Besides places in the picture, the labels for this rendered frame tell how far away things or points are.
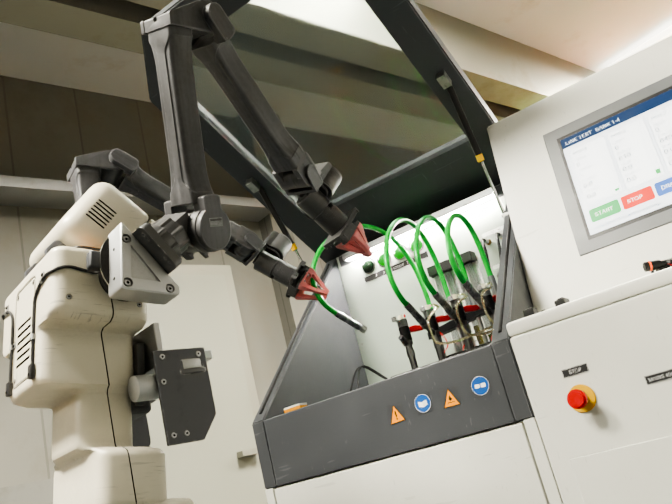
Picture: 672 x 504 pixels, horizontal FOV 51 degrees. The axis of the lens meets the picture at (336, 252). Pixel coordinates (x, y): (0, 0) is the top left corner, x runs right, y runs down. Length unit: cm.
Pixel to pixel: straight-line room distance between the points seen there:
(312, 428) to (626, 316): 75
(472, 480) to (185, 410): 61
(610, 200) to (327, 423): 82
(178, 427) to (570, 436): 72
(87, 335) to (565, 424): 89
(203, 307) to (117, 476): 306
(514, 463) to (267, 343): 310
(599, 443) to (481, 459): 24
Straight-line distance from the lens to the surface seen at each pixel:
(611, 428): 143
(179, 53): 129
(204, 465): 398
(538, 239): 176
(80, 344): 126
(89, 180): 176
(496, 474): 151
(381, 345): 223
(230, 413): 411
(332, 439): 168
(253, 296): 450
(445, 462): 155
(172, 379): 125
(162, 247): 115
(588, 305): 143
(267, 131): 144
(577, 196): 177
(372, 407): 162
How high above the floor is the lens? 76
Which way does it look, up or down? 18 degrees up
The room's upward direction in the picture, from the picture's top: 15 degrees counter-clockwise
